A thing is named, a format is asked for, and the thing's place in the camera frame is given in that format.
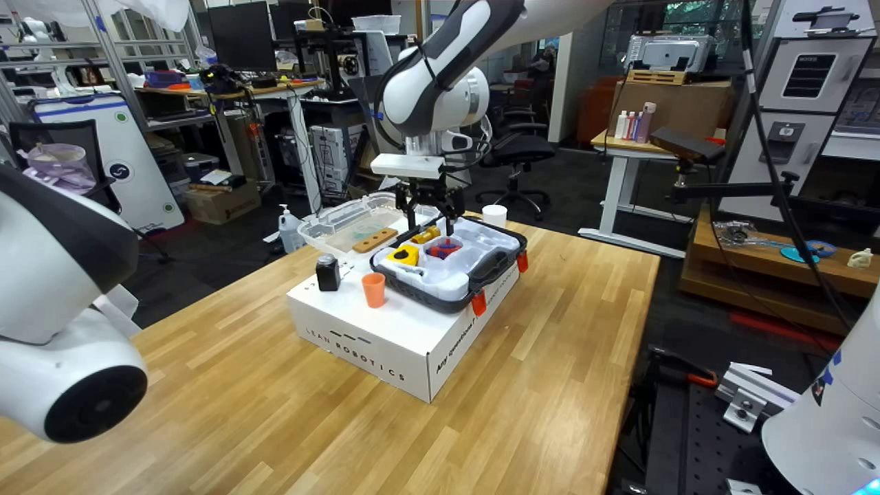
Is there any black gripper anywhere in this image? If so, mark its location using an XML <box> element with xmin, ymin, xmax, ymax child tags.
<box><xmin>392</xmin><ymin>177</ymin><xmax>462</xmax><ymax>243</ymax></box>

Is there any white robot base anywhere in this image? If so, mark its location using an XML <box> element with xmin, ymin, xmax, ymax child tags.
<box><xmin>759</xmin><ymin>284</ymin><xmax>880</xmax><ymax>495</ymax></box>

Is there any clear plastic case lid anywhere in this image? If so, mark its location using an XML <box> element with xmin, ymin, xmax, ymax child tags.
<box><xmin>296</xmin><ymin>191</ymin><xmax>446</xmax><ymax>260</ymax></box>

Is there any black cylindrical object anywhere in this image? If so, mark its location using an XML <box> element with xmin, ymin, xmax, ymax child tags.
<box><xmin>313</xmin><ymin>254</ymin><xmax>344</xmax><ymax>295</ymax></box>

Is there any white cardboard box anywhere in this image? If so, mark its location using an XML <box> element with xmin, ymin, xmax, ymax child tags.
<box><xmin>285</xmin><ymin>231</ymin><xmax>522</xmax><ymax>407</ymax></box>

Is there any low brown cardboard box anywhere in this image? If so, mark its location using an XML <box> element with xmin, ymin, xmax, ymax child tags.
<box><xmin>182</xmin><ymin>180</ymin><xmax>264</xmax><ymax>229</ymax></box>

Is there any large brown cardboard box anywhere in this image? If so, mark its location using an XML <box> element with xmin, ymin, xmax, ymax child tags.
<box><xmin>604</xmin><ymin>77</ymin><xmax>740</xmax><ymax>145</ymax></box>

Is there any red blue toy piece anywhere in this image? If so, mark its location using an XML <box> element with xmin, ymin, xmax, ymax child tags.
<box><xmin>423</xmin><ymin>235</ymin><xmax>465</xmax><ymax>262</ymax></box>

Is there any small wooden block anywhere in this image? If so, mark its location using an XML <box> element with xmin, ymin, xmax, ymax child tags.
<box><xmin>351</xmin><ymin>229</ymin><xmax>401</xmax><ymax>257</ymax></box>

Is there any clear plastic container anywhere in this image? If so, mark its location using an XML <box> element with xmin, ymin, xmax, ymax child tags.
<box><xmin>368</xmin><ymin>214</ymin><xmax>530</xmax><ymax>317</ymax></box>

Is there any white paper cup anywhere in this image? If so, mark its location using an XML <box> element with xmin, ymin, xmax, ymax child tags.
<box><xmin>478</xmin><ymin>200</ymin><xmax>511</xmax><ymax>229</ymax></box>

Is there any small orange cup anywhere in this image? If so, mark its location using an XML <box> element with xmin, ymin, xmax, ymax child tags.
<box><xmin>361</xmin><ymin>269</ymin><xmax>391</xmax><ymax>312</ymax></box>

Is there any black office chair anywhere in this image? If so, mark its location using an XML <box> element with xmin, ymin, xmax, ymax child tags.
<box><xmin>476</xmin><ymin>128</ymin><xmax>560</xmax><ymax>218</ymax></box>

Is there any grey computer tower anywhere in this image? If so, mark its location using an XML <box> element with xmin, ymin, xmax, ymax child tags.
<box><xmin>307</xmin><ymin>121</ymin><xmax>354</xmax><ymax>200</ymax></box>

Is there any clear sanitizer pump bottle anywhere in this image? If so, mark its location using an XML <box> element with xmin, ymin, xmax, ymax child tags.
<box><xmin>274</xmin><ymin>200</ymin><xmax>304</xmax><ymax>257</ymax></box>

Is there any white standing desk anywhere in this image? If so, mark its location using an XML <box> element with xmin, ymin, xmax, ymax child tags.
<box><xmin>574</xmin><ymin>130</ymin><xmax>731</xmax><ymax>262</ymax></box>

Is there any small purple bottle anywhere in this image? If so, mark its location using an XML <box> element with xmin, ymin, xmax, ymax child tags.
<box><xmin>633</xmin><ymin>99</ymin><xmax>659</xmax><ymax>145</ymax></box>

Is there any black computer monitor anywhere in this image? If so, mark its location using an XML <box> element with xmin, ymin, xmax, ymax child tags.
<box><xmin>204</xmin><ymin>0</ymin><xmax>277</xmax><ymax>77</ymax></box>

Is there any grey printer device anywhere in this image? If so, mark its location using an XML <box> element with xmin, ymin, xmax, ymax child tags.
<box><xmin>621</xmin><ymin>34</ymin><xmax>718</xmax><ymax>77</ymax></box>

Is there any white cabinet with blue logo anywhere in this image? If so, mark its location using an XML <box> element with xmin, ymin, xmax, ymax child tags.
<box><xmin>29</xmin><ymin>95</ymin><xmax>187</xmax><ymax>235</ymax></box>

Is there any clear plastic bag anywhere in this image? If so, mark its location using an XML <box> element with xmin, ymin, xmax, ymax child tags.
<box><xmin>713</xmin><ymin>218</ymin><xmax>765</xmax><ymax>254</ymax></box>

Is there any black perforated breadboard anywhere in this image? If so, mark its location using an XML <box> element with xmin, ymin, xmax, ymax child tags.
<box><xmin>608</xmin><ymin>352</ymin><xmax>792</xmax><ymax>495</ymax></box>

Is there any low wooden platform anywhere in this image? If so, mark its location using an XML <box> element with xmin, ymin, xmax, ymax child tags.
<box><xmin>677</xmin><ymin>211</ymin><xmax>876</xmax><ymax>339</ymax></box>

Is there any grey metal shelving rack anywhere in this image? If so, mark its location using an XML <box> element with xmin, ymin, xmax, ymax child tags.
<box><xmin>0</xmin><ymin>0</ymin><xmax>223</xmax><ymax>133</ymax></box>

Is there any white machine with grey panel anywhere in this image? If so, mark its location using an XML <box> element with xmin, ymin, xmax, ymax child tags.
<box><xmin>718</xmin><ymin>108</ymin><xmax>834</xmax><ymax>227</ymax></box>

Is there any translucent plastic tub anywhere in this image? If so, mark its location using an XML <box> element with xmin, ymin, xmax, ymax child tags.
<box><xmin>21</xmin><ymin>140</ymin><xmax>94</xmax><ymax>196</ymax></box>

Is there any blue flat disc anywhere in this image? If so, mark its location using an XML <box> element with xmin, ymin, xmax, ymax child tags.
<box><xmin>779</xmin><ymin>243</ymin><xmax>825</xmax><ymax>269</ymax></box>

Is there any white machine with black screen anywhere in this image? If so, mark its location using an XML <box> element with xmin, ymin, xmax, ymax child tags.
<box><xmin>750</xmin><ymin>34</ymin><xmax>874</xmax><ymax>118</ymax></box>

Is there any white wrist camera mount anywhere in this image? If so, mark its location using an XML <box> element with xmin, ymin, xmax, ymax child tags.
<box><xmin>368</xmin><ymin>152</ymin><xmax>446</xmax><ymax>181</ymax></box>

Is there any red handled tool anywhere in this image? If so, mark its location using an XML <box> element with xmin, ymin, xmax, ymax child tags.
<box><xmin>654</xmin><ymin>352</ymin><xmax>722</xmax><ymax>394</ymax></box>

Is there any silver metal bracket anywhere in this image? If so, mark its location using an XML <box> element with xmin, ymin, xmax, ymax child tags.
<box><xmin>713</xmin><ymin>357</ymin><xmax>803</xmax><ymax>434</ymax></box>

